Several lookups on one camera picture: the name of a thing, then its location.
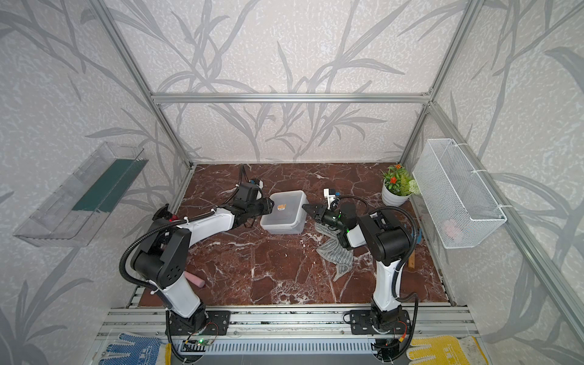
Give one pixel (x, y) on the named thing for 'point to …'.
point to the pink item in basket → (452, 230)
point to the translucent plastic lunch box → (287, 216)
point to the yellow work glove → (446, 350)
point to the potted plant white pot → (398, 185)
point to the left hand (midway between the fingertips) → (273, 206)
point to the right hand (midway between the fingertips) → (302, 208)
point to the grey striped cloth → (333, 250)
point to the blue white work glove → (144, 350)
